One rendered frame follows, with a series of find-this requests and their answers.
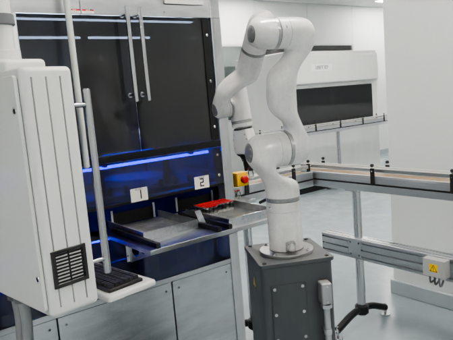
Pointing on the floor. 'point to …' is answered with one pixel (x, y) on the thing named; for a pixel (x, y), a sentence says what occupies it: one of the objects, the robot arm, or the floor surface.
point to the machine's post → (226, 191)
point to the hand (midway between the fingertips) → (249, 165)
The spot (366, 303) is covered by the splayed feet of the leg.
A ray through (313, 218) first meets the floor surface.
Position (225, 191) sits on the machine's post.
